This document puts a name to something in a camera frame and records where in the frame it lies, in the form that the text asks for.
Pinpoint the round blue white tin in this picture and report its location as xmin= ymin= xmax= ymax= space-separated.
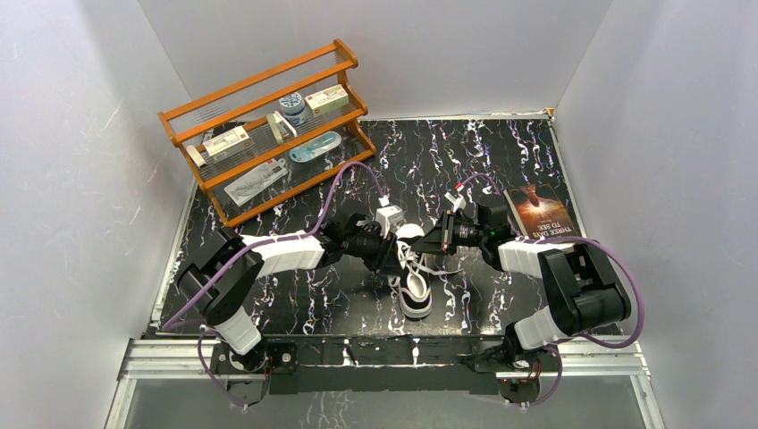
xmin=279 ymin=92 xmax=307 ymax=127

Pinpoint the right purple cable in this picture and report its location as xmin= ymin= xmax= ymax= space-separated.
xmin=456 ymin=172 xmax=646 ymax=409

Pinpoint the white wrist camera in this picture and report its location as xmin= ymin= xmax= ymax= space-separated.
xmin=375 ymin=197 xmax=405 ymax=237
xmin=444 ymin=183 xmax=467 ymax=213

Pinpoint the white patterned flat package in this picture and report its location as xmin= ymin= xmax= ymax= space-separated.
xmin=223 ymin=158 xmax=288 ymax=206

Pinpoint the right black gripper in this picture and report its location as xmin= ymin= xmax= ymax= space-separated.
xmin=411 ymin=209 xmax=488 ymax=255

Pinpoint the white shoelace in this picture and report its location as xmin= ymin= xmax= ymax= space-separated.
xmin=388 ymin=240 xmax=462 ymax=301

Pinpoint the white green box top shelf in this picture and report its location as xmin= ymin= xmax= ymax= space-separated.
xmin=305 ymin=84 xmax=350 ymax=117

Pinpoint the aluminium frame rail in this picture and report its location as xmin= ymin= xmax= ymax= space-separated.
xmin=118 ymin=340 xmax=651 ymax=379

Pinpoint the black white canvas sneaker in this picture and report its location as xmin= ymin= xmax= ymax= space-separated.
xmin=390 ymin=223 xmax=432 ymax=319

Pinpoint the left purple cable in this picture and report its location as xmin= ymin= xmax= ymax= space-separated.
xmin=161 ymin=161 xmax=392 ymax=409

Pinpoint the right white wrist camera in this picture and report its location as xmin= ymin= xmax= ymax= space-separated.
xmin=444 ymin=183 xmax=467 ymax=213

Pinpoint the purple cable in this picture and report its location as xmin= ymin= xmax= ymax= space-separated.
xmin=161 ymin=161 xmax=392 ymax=409
xmin=456 ymin=172 xmax=646 ymax=409

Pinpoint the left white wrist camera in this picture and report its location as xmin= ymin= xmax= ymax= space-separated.
xmin=375 ymin=197 xmax=405 ymax=237

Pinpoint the brown book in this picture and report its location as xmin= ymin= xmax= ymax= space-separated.
xmin=505 ymin=184 xmax=580 ymax=240

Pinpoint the orange wooden shelf rack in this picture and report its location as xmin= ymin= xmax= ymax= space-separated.
xmin=157 ymin=39 xmax=376 ymax=226

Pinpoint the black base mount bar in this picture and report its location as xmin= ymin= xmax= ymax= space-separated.
xmin=206 ymin=335 xmax=559 ymax=405

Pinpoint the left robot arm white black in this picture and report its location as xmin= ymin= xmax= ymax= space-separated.
xmin=176 ymin=213 xmax=403 ymax=372

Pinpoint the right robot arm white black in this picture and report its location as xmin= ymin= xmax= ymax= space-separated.
xmin=410 ymin=195 xmax=632 ymax=370

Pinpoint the blue packaged item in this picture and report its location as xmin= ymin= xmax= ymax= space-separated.
xmin=289 ymin=130 xmax=342 ymax=164

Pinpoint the white red box middle shelf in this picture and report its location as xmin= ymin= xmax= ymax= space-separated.
xmin=203 ymin=126 xmax=252 ymax=162

